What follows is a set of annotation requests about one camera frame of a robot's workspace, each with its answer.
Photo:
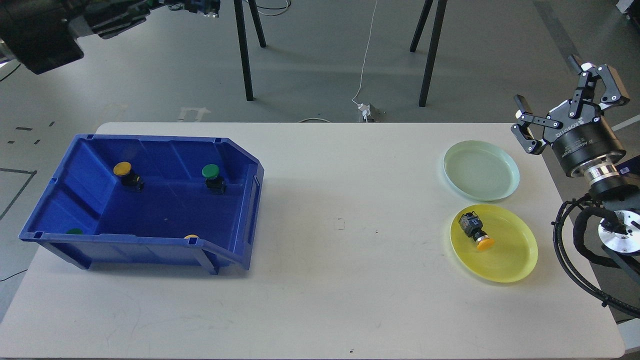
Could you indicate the white chair base with wheels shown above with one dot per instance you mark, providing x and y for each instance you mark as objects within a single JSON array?
[{"x": 626, "y": 123}]

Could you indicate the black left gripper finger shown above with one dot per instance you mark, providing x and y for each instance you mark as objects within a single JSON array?
[{"x": 207, "y": 8}]

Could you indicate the black stand legs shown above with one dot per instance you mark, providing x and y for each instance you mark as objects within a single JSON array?
[
  {"x": 243, "y": 44},
  {"x": 435, "y": 38}
]

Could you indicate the yellow plate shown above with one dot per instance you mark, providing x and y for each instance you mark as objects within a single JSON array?
[{"x": 514, "y": 254}]

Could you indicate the white power adapter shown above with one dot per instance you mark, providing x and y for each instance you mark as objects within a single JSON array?
[{"x": 368, "y": 113}]

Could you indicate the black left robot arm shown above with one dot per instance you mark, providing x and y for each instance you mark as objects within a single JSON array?
[{"x": 43, "y": 34}]

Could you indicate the left black stand legs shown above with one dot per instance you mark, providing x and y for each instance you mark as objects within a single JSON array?
[{"x": 243, "y": 44}]

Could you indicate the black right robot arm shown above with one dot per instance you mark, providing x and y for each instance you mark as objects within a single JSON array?
[{"x": 606, "y": 230}]

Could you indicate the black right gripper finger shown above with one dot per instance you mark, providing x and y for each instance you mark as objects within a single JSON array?
[
  {"x": 535, "y": 133},
  {"x": 615, "y": 93}
]

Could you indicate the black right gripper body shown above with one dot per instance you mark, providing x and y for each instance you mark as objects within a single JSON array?
[{"x": 583, "y": 139}]

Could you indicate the green button bin corner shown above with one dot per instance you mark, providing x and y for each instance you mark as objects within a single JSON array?
[{"x": 74, "y": 231}]

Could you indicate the blue plastic bin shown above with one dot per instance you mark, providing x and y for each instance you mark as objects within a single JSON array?
[{"x": 123, "y": 226}]

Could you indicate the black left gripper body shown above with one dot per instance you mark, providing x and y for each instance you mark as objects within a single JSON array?
[{"x": 109, "y": 18}]

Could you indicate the yellow push button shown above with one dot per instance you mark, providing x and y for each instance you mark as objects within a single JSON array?
[
  {"x": 127, "y": 176},
  {"x": 472, "y": 227}
]

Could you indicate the right black stand legs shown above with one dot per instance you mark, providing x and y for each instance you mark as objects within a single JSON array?
[{"x": 435, "y": 38}]

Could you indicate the green push button right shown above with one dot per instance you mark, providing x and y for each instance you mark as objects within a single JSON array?
[{"x": 214, "y": 180}]

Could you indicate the light green plate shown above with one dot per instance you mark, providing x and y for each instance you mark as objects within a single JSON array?
[{"x": 481, "y": 171}]

